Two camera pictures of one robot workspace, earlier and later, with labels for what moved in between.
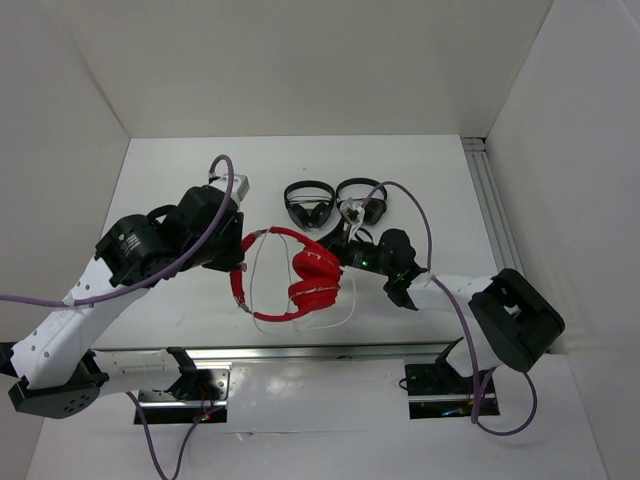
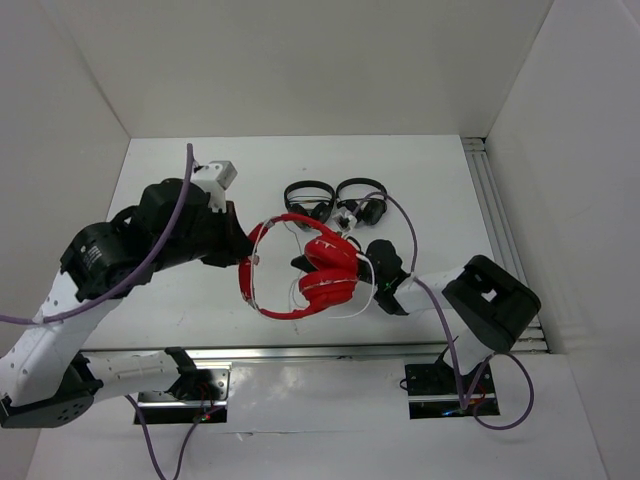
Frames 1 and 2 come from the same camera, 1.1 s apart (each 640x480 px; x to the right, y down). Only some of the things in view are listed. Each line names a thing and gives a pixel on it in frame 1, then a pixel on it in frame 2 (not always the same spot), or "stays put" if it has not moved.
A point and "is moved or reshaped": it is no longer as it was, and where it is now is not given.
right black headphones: (375, 209) stays put
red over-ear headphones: (316, 287) is moved or reshaped
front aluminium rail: (302, 352) stays put
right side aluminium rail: (492, 204) stays put
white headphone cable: (290, 292) to (300, 247)
